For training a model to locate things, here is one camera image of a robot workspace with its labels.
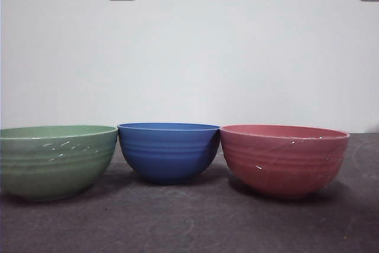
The red ribbed bowl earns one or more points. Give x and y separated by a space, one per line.
284 164

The green ribbed bowl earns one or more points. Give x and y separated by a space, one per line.
53 164

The blue ribbed bowl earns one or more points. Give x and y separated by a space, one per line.
168 155

